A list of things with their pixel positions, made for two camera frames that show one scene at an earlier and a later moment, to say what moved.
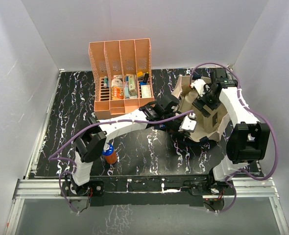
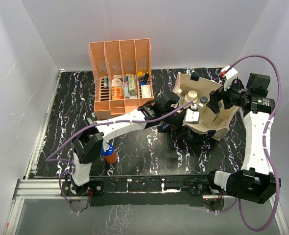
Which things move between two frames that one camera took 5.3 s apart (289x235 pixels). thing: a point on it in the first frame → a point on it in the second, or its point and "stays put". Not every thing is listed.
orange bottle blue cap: (110, 156) stays put
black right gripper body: (207, 99) → (232, 96)
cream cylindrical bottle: (191, 96) stays put
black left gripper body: (172, 125) stays put
